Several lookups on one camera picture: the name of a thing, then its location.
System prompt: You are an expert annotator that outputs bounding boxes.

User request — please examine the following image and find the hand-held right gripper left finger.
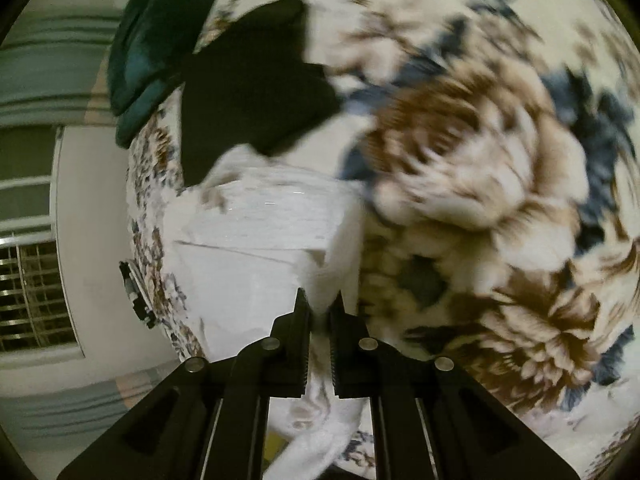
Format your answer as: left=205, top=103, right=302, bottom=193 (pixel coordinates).
left=56, top=287, right=313, bottom=480

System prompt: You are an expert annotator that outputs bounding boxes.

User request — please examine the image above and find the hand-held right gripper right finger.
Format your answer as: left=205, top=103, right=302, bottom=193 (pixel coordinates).
left=327, top=291, right=582, bottom=480

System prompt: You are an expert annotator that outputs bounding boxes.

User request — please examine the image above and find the white small garment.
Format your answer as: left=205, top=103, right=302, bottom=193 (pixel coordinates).
left=162, top=145, right=376, bottom=480

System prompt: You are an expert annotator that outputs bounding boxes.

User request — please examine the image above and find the small black device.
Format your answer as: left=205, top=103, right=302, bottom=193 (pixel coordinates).
left=119, top=259, right=157, bottom=330

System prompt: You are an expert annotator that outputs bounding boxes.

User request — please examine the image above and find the floral printed bed sheet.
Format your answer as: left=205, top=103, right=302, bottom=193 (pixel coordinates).
left=125, top=0, right=640, bottom=480

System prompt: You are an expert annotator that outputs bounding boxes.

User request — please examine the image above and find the black cloth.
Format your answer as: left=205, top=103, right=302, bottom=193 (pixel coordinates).
left=179, top=0, right=342, bottom=187

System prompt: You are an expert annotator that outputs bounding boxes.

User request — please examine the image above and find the window grille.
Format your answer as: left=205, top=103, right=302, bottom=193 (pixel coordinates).
left=0, top=237, right=76, bottom=353

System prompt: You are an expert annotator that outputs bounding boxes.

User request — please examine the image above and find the dark teal cloth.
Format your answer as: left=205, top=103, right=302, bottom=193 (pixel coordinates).
left=106, top=0, right=236, bottom=149

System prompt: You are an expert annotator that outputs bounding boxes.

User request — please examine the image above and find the striped curtain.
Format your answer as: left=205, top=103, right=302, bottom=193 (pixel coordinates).
left=0, top=7, right=123, bottom=128

